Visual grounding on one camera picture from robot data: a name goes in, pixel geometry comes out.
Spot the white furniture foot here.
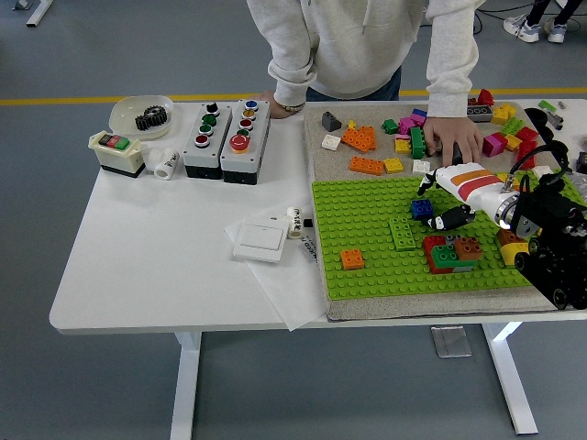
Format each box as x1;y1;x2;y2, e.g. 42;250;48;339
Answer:
12;0;55;28

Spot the long green brick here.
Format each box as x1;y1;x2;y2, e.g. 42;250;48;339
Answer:
409;126;427;160
430;244;476;270

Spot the cream red-green switch box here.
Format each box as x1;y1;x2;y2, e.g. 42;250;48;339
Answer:
87;130;147;180

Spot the white table leg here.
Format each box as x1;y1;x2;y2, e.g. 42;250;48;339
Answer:
170;332;203;440
481;322;540;435

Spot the green brick baseplate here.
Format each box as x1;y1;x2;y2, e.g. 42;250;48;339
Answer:
310;171;587;302

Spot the long red brick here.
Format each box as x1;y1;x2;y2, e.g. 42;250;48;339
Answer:
516;139;538;170

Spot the long orange brick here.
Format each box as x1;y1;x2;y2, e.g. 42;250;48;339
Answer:
349;155;385;177

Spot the metal floor plate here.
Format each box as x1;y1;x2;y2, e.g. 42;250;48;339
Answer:
430;324;472;358

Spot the grey four-button control box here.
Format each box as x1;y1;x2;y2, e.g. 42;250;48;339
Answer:
182;101;234;180

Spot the lime green brick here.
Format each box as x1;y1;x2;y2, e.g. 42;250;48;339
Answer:
499;116;525;138

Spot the yellow curved brick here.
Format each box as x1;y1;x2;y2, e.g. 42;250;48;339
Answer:
499;241;533;267

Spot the white wall switch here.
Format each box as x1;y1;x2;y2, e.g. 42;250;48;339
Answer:
232;218;289;265

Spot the white paper sheet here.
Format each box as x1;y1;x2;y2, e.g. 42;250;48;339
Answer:
223;205;329;332

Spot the large white pipe coupling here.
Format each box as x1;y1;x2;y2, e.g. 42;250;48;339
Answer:
153;149;181;181

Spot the person's right hand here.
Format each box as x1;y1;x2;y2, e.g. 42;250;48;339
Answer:
252;89;299;119

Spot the blue square brick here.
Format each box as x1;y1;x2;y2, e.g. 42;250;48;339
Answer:
410;199;436;221

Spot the lime green plate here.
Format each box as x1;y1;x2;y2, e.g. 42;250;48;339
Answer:
388;214;418;252

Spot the white tee pipe fitting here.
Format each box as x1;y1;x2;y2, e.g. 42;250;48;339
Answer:
140;147;162;175

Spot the long grey brick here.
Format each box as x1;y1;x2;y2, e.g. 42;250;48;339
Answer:
466;104;495;123

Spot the person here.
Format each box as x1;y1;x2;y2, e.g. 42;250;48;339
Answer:
503;0;583;45
246;0;487;167

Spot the small white pipe coupling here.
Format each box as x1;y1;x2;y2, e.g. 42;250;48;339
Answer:
284;205;305;240

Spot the grey emergency-stop control box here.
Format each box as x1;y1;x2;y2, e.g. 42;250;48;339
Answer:
219;98;271;186

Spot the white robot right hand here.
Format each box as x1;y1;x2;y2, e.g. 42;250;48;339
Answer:
416;162;519;231

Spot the person's left hand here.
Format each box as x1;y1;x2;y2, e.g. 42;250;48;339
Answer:
421;115;485;167

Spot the white printed label strip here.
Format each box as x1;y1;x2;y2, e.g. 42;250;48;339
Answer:
298;233;321;266

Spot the orange square brick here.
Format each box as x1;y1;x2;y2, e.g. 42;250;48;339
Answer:
339;248;367;271

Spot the white plastic bowl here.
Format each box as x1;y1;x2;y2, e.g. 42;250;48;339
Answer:
108;94;176;141

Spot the grey foam mat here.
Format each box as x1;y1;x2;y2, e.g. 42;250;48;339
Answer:
302;99;587;323

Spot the brown square brick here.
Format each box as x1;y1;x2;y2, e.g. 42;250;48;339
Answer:
496;227;524;247
454;236;485;261

